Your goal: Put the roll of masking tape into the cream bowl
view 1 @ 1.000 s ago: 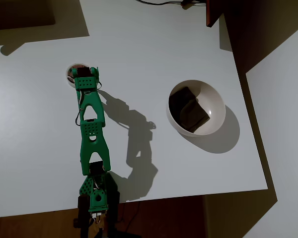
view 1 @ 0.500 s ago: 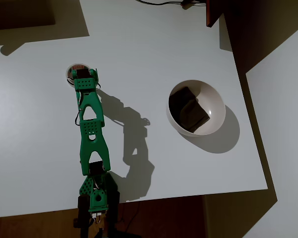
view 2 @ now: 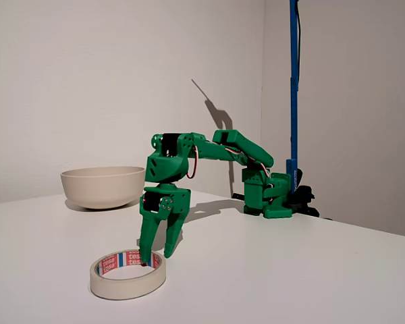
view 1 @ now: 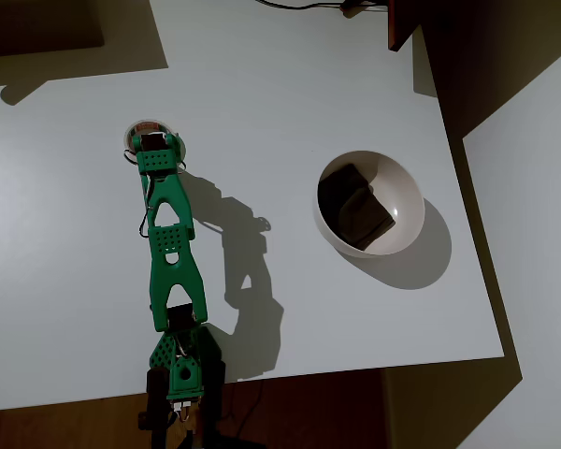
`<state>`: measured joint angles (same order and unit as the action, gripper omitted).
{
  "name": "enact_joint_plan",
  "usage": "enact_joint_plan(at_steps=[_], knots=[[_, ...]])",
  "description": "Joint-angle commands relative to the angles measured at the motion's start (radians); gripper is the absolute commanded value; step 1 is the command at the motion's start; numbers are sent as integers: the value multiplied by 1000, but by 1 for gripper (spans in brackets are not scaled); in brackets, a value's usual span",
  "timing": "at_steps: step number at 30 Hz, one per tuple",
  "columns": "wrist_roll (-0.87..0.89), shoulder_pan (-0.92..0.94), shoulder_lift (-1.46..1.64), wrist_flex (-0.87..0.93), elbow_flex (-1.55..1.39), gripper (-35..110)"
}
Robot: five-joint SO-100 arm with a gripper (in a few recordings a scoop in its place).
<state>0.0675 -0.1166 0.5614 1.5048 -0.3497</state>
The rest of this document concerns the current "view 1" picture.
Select masking tape roll tesa print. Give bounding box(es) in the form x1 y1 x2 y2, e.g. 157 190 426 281
122 120 187 163

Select dark furniture piece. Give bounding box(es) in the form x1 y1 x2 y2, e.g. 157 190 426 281
0 0 105 58

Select dark cloth in bowl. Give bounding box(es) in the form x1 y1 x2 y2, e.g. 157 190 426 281
317 162 397 252

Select beige round bowl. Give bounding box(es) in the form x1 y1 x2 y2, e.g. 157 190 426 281
311 150 425 258

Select red-brown wooden board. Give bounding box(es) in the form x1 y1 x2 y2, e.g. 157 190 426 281
386 0 425 52

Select black cable on table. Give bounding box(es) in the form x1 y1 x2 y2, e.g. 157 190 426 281
255 0 389 14

